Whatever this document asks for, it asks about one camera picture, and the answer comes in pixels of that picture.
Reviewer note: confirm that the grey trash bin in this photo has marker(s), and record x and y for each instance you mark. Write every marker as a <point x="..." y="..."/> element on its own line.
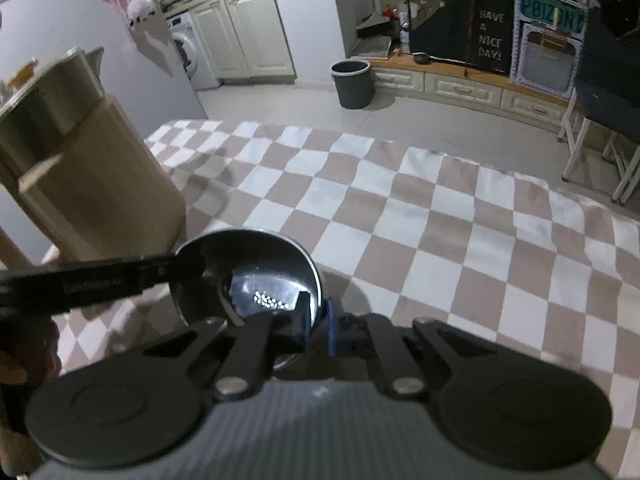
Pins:
<point x="354" y="85"/>

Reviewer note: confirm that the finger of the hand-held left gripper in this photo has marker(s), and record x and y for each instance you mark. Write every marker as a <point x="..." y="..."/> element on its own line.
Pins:
<point x="175" y="267"/>

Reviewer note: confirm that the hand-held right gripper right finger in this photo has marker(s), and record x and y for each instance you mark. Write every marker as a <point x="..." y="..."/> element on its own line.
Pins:
<point x="330" y="330"/>

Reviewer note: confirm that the dark blue covered rack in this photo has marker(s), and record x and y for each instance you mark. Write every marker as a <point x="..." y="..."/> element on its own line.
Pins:
<point x="610" y="85"/>

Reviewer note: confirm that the beige kettle with steel lid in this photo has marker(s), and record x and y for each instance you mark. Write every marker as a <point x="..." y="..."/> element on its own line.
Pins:
<point x="100" y="170"/>

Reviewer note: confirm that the low cream drawer cabinet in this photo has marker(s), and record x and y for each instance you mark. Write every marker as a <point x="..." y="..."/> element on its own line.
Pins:
<point x="475" y="92"/>

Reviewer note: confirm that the grey litter tray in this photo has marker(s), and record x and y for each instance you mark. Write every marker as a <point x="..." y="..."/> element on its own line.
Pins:
<point x="372" y="45"/>

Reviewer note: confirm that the black chalkboard sign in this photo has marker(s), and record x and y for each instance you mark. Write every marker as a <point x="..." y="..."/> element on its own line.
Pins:
<point x="450" y="25"/>

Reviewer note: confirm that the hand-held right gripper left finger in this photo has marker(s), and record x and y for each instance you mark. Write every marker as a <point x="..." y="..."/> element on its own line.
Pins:
<point x="290" y="327"/>

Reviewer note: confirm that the person's left hand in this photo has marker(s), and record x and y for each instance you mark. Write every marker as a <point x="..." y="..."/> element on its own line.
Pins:
<point x="27" y="352"/>

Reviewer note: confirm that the brown white checkered tablecloth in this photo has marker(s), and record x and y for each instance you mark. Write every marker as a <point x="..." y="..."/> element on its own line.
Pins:
<point x="425" y="240"/>

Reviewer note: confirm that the white fluffy wall toy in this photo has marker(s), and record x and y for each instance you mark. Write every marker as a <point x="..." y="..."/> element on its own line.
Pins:
<point x="139" y="10"/>

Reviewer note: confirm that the small round steel bowl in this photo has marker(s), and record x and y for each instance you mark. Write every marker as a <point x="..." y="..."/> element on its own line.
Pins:
<point x="250" y="265"/>

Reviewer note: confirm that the white kitchen base cabinets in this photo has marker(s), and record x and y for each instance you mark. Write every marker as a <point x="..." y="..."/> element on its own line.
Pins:
<point x="250" y="35"/>

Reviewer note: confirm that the white storage cube teal sign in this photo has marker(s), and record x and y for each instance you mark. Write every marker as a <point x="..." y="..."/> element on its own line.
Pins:
<point x="547" y="55"/>

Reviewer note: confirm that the white washing machine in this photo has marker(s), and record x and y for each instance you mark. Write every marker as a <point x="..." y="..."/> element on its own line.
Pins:
<point x="192" y="55"/>

